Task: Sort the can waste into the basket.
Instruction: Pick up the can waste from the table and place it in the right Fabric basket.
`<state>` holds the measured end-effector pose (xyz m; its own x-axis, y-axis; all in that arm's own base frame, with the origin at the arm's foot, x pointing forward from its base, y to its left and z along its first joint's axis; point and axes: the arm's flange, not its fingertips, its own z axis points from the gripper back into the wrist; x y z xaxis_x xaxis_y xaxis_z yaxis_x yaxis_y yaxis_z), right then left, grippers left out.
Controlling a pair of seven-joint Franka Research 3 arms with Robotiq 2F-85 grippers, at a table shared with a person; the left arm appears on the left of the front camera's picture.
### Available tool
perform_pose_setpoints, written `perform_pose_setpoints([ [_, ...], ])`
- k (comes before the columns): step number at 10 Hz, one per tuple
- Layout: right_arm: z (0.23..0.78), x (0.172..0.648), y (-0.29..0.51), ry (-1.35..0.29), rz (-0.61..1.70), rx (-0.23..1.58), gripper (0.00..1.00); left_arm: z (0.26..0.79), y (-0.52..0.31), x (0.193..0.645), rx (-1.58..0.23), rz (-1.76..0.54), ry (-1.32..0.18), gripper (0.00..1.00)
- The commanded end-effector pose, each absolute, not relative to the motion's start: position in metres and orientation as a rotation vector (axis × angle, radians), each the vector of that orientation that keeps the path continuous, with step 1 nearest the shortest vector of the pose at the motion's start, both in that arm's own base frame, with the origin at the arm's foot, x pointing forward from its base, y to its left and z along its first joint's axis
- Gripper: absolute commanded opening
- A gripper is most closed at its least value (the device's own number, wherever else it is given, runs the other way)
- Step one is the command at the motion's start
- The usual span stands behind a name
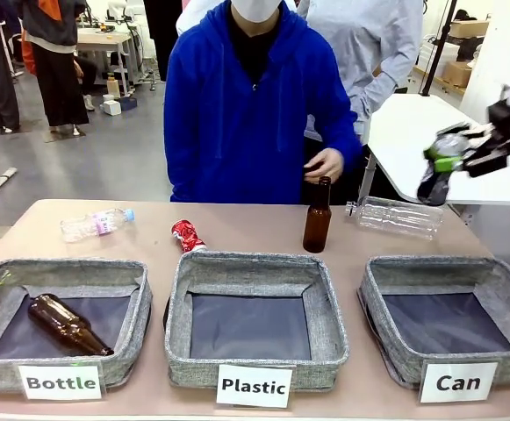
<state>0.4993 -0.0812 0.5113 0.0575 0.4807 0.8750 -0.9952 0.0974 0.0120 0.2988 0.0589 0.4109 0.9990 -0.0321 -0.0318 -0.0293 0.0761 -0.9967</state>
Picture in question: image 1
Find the person in dark orange jacket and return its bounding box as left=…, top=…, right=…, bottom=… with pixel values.
left=20, top=0, right=91, bottom=137

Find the white label reading Plastic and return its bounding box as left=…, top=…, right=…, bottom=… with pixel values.
left=214, top=363, right=294, bottom=409

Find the white label reading Can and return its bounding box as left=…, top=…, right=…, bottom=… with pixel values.
left=419, top=360, right=500, bottom=403

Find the grey fabric basket Bottle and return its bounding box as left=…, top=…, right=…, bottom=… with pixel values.
left=0, top=258, right=154, bottom=394

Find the person's left hand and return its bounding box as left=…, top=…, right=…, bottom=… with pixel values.
left=305, top=147, right=347, bottom=183

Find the grey fabric basket Plastic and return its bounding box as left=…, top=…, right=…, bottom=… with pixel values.
left=164, top=250, right=351, bottom=395

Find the white background desk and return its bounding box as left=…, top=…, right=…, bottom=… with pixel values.
left=76, top=31, right=133, bottom=96

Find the black stand pole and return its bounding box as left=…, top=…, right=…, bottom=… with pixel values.
left=420, top=0, right=458, bottom=96

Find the brown glass bottle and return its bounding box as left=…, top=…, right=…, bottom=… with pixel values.
left=302, top=175, right=333, bottom=254
left=27, top=293, right=115, bottom=357

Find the crushed red can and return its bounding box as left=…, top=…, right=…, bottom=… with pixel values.
left=169, top=218, right=209, bottom=254

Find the crushed black silver can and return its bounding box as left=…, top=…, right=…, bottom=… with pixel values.
left=416, top=125, right=473, bottom=206

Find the large clear plastic bottle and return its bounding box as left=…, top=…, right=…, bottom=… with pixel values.
left=345, top=196, right=445, bottom=241

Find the person in blue hoodie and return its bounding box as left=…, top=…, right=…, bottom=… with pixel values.
left=162, top=0, right=363, bottom=205

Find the blue sleeved left forearm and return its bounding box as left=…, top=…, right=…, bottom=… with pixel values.
left=311, top=100, right=364, bottom=170

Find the blue sleeved right forearm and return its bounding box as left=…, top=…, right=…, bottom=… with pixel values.
left=163, top=131, right=207, bottom=203

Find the white face mask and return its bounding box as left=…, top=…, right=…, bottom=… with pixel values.
left=230, top=0, right=284, bottom=22

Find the white label reading Bottle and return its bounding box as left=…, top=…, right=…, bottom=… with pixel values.
left=17, top=361, right=107, bottom=401

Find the small labelled clear plastic bottle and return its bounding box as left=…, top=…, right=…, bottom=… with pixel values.
left=60, top=208, right=136, bottom=244

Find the person in grey shirt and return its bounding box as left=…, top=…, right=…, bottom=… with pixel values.
left=300, top=0, right=425, bottom=146

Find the grey fabric basket Can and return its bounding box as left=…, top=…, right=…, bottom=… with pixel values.
left=358, top=255, right=510, bottom=391

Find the cardboard box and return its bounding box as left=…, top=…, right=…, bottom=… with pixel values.
left=442, top=61, right=473, bottom=88
left=449, top=19, right=491, bottom=39

